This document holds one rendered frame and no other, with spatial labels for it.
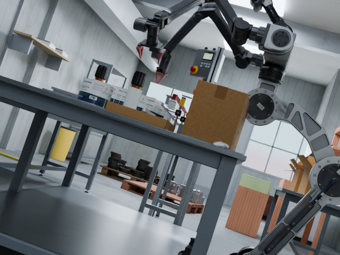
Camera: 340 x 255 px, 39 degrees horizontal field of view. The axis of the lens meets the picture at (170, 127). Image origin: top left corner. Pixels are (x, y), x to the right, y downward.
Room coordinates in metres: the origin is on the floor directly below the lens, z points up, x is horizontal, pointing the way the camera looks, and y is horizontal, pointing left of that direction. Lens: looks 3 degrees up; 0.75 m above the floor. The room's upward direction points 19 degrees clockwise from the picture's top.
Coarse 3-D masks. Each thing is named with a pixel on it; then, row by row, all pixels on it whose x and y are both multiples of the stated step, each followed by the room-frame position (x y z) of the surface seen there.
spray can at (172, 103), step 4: (172, 96) 2.75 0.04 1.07; (176, 96) 2.74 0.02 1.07; (172, 100) 2.73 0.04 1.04; (176, 100) 2.75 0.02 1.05; (168, 104) 2.74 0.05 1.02; (172, 104) 2.73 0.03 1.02; (176, 104) 2.74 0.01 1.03; (172, 108) 2.73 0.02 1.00; (172, 112) 2.73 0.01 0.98; (164, 116) 2.74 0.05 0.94; (168, 116) 2.73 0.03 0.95; (168, 120) 2.73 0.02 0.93
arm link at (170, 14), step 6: (186, 0) 2.48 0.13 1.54; (192, 0) 2.48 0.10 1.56; (198, 0) 2.50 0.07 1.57; (204, 0) 2.55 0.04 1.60; (174, 6) 2.43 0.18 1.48; (180, 6) 2.43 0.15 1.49; (186, 6) 2.45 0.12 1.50; (192, 6) 2.49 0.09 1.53; (162, 12) 2.37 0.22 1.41; (168, 12) 2.38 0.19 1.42; (174, 12) 2.40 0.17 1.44; (180, 12) 2.43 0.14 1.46; (162, 18) 2.34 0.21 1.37; (168, 18) 2.38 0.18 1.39; (174, 18) 2.42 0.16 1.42; (162, 24) 2.36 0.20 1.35
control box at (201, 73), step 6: (198, 54) 3.13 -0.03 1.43; (198, 60) 3.11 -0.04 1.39; (204, 60) 3.08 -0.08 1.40; (222, 60) 3.09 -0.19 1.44; (198, 66) 3.10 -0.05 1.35; (210, 66) 3.04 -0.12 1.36; (192, 72) 3.12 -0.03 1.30; (198, 72) 3.09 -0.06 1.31; (204, 72) 3.06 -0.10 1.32; (198, 78) 3.16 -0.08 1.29; (204, 78) 3.09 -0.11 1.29; (216, 78) 3.09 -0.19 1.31
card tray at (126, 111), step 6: (108, 102) 1.91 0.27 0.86; (108, 108) 1.90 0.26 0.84; (114, 108) 1.90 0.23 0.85; (120, 108) 1.90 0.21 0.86; (126, 108) 1.89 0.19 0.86; (132, 108) 1.89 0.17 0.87; (120, 114) 1.90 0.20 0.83; (126, 114) 1.89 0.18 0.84; (132, 114) 1.89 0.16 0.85; (138, 114) 1.89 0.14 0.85; (144, 114) 1.88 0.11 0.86; (150, 114) 1.88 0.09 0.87; (144, 120) 1.88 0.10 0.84; (150, 120) 1.88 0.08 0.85; (156, 120) 1.88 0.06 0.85; (162, 120) 1.87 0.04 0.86; (162, 126) 1.87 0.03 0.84; (168, 126) 1.95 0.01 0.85; (174, 126) 2.12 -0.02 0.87
